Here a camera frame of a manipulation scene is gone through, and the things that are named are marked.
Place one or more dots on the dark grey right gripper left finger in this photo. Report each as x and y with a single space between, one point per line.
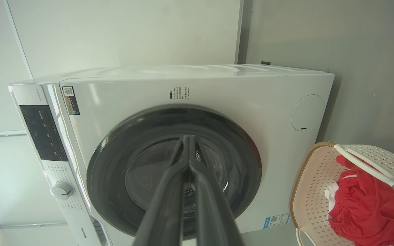
164 205

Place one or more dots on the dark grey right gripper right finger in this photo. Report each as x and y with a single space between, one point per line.
210 212

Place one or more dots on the beige perforated laundry basket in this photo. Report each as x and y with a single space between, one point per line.
313 191

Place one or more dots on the dark round washing machine door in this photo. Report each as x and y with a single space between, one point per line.
115 177

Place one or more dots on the blue white energy label sticker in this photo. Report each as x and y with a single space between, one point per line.
277 220

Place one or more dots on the white washing machine dial knob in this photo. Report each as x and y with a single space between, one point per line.
61 190

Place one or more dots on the black printed text label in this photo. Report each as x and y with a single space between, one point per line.
180 93

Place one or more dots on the white front-load washing machine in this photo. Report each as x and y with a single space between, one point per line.
251 102

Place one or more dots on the white garment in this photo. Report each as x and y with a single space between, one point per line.
331 194

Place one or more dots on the round white filter cover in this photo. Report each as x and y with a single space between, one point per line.
307 112

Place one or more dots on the black QR code sticker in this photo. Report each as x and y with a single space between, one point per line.
70 100

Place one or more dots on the black washing machine control panel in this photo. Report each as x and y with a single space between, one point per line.
43 133

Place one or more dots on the red garment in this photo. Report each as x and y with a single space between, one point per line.
368 208

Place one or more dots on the small black part behind washer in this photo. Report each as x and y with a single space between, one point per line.
265 63

